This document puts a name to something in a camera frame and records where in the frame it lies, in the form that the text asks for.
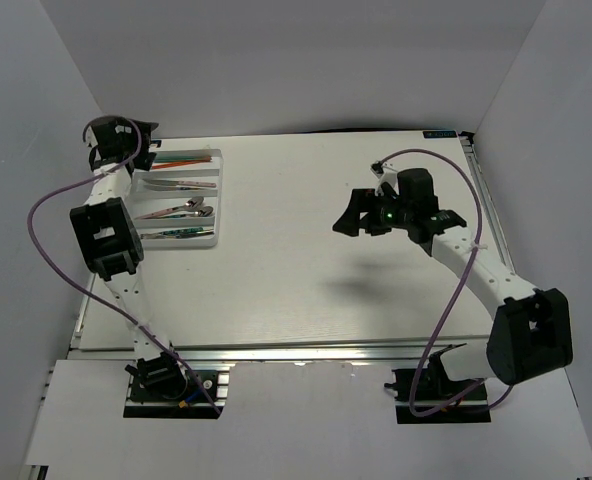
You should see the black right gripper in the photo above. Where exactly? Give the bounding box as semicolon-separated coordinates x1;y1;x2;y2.
332;188;413;237

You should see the teal chopstick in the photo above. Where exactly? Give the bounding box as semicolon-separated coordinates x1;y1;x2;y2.
154;154;212;163
154;156;212;164

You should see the pink handled knife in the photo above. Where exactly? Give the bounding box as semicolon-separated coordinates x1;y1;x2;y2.
144;179;218;189

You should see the orange chopstick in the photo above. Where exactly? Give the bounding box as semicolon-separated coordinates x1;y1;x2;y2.
151;160;210;170
151;156;212;170

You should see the pink handled spoon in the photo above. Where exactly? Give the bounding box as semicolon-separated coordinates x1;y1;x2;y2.
138;196;204;220

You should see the green handled spoon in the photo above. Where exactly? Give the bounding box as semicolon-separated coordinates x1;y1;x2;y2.
147;206;214;220

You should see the green handled fork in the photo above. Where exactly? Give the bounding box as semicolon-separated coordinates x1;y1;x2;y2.
140;227;214;240

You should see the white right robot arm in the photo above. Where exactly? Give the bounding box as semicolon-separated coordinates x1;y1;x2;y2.
332;168;573;399

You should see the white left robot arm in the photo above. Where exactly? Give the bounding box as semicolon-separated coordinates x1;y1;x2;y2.
70;116;188;399

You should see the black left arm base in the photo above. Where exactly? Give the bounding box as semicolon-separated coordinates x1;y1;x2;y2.
123;353;225;420

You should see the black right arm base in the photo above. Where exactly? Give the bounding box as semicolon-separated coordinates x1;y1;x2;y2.
384;345;491;425

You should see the white cutlery tray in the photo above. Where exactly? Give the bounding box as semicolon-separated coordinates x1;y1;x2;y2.
126;145;224;250

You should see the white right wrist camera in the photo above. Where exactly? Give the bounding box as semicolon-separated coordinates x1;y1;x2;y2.
370;161;398;197

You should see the aluminium table frame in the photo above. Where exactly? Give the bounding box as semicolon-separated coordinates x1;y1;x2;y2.
23;130;545;480

